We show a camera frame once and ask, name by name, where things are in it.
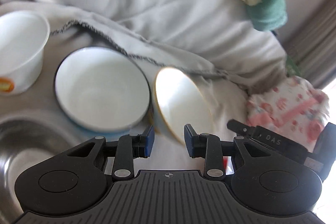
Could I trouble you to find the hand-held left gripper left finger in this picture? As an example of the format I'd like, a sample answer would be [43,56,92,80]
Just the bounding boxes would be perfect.
[66,124,155,180]

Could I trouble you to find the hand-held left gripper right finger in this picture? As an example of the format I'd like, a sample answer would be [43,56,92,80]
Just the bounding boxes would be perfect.
[184,124,265,180]

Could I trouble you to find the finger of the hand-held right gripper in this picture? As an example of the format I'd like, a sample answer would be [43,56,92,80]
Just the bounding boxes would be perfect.
[227,119,261,141]

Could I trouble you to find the white bowl gold rim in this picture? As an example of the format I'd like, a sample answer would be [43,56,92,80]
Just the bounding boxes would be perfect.
[153,67,214,146]

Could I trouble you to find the white bowl black rim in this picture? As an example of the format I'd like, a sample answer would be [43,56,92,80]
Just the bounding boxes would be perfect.
[54,47,152,134]

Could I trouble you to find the stainless steel basin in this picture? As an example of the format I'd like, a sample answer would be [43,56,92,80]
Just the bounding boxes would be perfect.
[0,114,114,224]

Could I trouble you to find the white paper bowl orange label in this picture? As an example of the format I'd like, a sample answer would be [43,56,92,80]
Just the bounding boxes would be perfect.
[0,10,51,96]

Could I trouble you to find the pink printed cloth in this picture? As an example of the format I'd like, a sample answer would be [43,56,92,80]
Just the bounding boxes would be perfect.
[245,75,330,151]

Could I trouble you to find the small green item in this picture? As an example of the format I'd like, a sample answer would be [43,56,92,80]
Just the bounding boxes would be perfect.
[286,55,300,75]

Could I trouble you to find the grey curtain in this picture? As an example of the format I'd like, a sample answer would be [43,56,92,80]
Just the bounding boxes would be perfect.
[280,0,336,88]

